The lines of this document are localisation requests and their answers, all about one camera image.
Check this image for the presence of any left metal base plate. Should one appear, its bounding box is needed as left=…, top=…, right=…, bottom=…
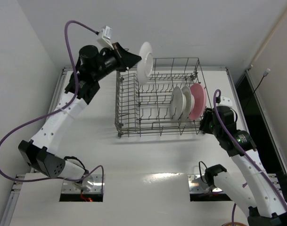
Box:
left=61, top=174, right=105, bottom=194

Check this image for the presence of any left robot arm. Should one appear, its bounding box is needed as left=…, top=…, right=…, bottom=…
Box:
left=18, top=42, right=142, bottom=183

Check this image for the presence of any brown round object bottom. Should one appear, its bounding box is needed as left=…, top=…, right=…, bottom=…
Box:
left=222, top=222, right=247, bottom=226

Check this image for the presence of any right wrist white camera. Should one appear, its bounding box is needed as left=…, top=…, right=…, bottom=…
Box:
left=217, top=96, right=233, bottom=108

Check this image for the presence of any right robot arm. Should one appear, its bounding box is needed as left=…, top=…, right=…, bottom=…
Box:
left=200, top=106, right=287, bottom=226

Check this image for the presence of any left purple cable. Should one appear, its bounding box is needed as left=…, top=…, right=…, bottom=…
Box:
left=0, top=20, right=104, bottom=195

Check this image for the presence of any pink plastic plate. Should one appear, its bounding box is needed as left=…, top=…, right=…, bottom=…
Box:
left=189, top=83, right=207, bottom=120

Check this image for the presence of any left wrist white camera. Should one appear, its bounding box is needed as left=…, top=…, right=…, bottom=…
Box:
left=97, top=26, right=114, bottom=49

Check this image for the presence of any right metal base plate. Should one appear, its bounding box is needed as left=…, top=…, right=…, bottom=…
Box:
left=187, top=174, right=225, bottom=194

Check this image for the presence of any metal base plate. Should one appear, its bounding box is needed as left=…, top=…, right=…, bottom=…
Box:
left=61, top=174, right=105, bottom=194
left=187, top=174, right=225, bottom=194

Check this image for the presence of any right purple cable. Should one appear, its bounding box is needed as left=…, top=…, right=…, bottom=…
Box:
left=213, top=89, right=287, bottom=223

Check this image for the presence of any hanging black usb cable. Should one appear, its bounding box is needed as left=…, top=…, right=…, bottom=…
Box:
left=242, top=68, right=271, bottom=111

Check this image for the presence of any green rimmed printed plate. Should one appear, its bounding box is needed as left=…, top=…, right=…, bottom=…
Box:
left=137, top=42, right=154, bottom=85

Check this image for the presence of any purple cable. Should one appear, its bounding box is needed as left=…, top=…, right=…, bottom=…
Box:
left=213, top=89, right=287, bottom=223
left=0, top=20, right=104, bottom=195

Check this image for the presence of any grey wire dish rack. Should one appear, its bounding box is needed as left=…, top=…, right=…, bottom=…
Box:
left=115, top=57, right=206, bottom=137

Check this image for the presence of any wrist white camera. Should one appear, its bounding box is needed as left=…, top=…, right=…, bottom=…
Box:
left=97, top=26, right=114, bottom=49
left=217, top=96, right=233, bottom=108

